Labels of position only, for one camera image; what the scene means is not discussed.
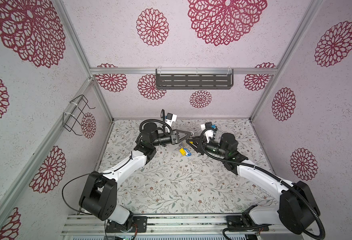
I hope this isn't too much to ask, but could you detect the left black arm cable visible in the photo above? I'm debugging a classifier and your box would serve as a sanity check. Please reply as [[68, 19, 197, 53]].
[[61, 172, 104, 214]]

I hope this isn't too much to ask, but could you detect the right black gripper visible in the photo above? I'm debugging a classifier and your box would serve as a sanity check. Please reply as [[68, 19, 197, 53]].
[[187, 135, 229, 161]]

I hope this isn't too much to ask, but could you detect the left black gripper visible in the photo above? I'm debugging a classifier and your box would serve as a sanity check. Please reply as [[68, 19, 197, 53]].
[[152, 129, 191, 148]]

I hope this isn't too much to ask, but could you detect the black wire wall rack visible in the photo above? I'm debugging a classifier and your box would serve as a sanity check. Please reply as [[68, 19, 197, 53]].
[[62, 95, 96, 139]]

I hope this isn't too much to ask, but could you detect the blue key tag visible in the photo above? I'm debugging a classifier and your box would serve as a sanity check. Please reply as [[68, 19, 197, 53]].
[[184, 149, 192, 157]]

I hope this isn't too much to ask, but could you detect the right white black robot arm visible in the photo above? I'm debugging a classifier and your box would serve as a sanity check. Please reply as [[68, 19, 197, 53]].
[[186, 133, 326, 240]]

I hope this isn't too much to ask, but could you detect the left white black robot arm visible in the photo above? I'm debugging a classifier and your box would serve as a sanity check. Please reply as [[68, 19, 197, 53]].
[[79, 119, 194, 232]]

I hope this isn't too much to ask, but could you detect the right black corrugated cable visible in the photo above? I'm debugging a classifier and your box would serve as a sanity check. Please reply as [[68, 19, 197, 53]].
[[199, 128, 326, 240]]

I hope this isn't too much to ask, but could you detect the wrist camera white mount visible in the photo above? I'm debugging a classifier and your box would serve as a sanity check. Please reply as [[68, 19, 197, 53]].
[[165, 113, 177, 126], [201, 122, 218, 143]]

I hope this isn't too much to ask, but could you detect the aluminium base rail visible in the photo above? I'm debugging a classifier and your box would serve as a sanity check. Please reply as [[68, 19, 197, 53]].
[[61, 212, 313, 238]]

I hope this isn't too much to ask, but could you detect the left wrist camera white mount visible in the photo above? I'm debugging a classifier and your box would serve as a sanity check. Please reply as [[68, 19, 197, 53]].
[[165, 113, 177, 126]]

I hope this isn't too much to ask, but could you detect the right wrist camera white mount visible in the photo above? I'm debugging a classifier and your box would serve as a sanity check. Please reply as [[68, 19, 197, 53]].
[[201, 122, 218, 143]]

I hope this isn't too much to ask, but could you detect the black slotted wall shelf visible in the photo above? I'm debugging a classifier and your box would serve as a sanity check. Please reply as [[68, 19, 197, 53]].
[[155, 69, 234, 90]]

